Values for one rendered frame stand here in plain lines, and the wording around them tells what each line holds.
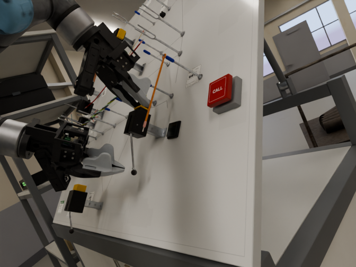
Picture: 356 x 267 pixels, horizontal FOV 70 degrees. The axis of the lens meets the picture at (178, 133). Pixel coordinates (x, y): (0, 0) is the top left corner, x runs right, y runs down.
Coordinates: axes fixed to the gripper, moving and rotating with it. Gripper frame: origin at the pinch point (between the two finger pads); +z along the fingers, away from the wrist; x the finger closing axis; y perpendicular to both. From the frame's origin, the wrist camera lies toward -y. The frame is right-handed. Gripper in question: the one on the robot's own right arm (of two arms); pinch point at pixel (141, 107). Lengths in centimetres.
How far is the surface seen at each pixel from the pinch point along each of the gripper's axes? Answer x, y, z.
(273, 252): -25.6, -15.0, 29.1
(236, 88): -25.5, 2.5, 4.9
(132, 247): 1.0, -26.3, 19.3
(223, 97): -24.6, -0.4, 4.1
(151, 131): -1.0, -3.2, 5.3
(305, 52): 356, 801, 393
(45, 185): 96, -21, 10
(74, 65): 546, 247, -60
